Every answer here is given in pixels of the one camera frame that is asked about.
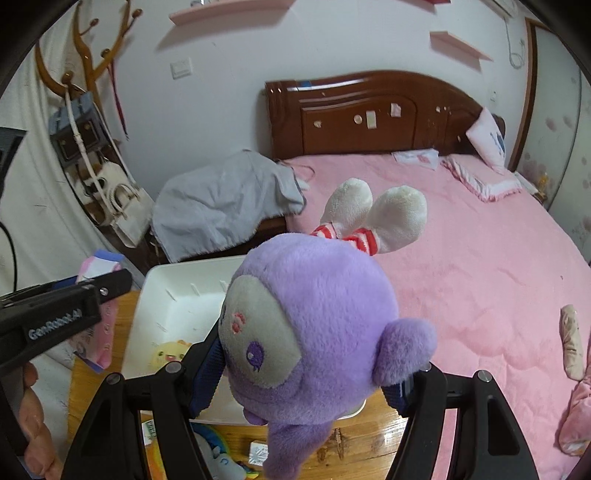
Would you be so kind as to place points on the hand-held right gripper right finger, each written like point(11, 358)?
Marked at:
point(397, 392)

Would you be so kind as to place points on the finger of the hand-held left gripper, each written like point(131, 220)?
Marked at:
point(67, 280)
point(115, 284)

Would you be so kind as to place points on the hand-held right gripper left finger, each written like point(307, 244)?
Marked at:
point(210, 369)

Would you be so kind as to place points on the white plastic bin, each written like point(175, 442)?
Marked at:
point(175, 286)

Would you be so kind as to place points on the small green white box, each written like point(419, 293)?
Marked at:
point(148, 431)

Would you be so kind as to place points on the blue plush toy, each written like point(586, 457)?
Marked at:
point(217, 457)

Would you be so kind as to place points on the small silver box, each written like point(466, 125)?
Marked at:
point(258, 454)

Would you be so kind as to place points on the purple plush toy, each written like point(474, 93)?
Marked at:
point(314, 300)

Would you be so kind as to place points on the person's left hand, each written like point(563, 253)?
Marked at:
point(34, 415)

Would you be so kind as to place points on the yellow plush toy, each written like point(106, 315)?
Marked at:
point(168, 353)

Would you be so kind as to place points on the pink printed packet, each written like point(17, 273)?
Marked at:
point(99, 332)

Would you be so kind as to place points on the white handbag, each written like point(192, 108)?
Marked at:
point(131, 217)

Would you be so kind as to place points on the white curtain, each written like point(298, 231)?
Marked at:
point(27, 221)

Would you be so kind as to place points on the cream fluffy bag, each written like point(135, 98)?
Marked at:
point(104, 177)

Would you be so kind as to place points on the grey cloth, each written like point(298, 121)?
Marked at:
point(221, 198)

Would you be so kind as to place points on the pink bed blanket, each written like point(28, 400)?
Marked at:
point(485, 277)

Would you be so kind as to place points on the blue brown satchel bag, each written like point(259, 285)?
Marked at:
point(87, 134)

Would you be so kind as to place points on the pink clothing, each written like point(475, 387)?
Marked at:
point(577, 415)

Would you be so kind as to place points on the beige printed cloth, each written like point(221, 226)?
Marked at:
point(572, 341)

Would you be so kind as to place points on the pink frilled pillow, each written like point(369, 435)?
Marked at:
point(480, 177)

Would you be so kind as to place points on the wooden coat rack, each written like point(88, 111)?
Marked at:
point(85, 50)

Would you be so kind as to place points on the white folded cloth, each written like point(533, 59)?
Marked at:
point(415, 159)

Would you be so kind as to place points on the white pillow blue print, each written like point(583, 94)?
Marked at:
point(485, 136)

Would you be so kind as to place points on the brown wooden headboard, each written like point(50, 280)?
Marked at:
point(346, 115)

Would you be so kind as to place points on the flower print wardrobe door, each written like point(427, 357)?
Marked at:
point(554, 115)

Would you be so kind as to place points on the white air conditioner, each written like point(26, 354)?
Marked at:
point(508, 5)

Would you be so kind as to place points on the white light switch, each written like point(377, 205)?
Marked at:
point(181, 68)

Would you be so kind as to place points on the long pink wall shelf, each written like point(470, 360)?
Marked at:
point(221, 11)

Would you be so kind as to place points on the short pink wall shelf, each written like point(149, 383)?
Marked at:
point(457, 44)

